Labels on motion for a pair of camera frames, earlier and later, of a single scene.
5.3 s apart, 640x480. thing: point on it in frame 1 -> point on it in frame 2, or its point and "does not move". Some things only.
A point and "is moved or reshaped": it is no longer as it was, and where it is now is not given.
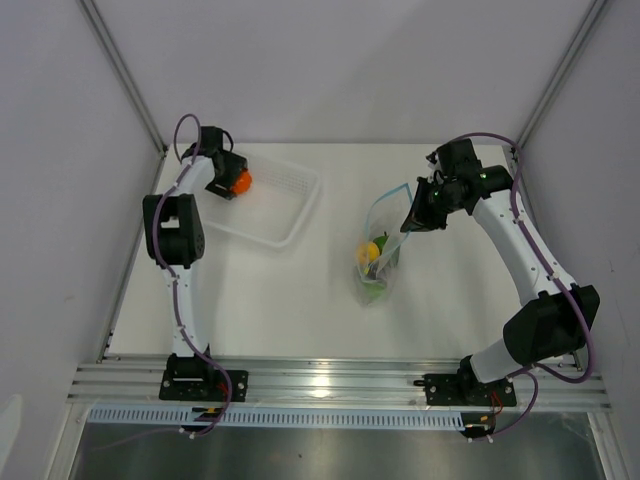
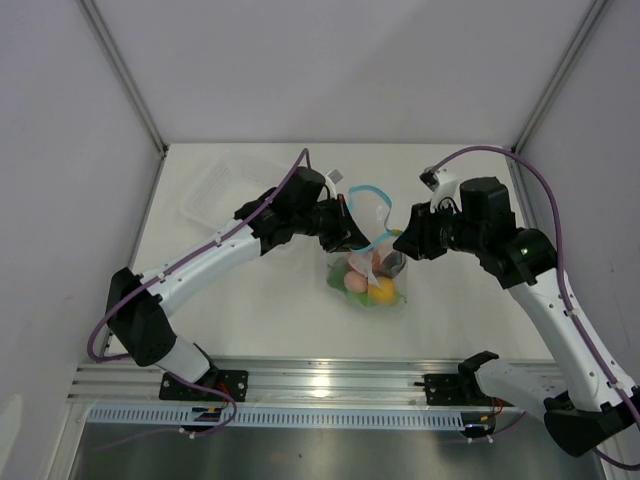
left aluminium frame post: (123, 73) does not move
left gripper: (223, 189) -> (346, 235)
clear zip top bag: (380, 249) is moved or reshaped
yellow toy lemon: (367, 252) -> (384, 294)
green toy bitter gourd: (373, 290) -> (362, 298)
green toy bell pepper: (380, 242) -> (337, 273)
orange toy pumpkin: (243, 184) -> (376, 263)
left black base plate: (202, 385) does not move
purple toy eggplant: (381, 270) -> (393, 263)
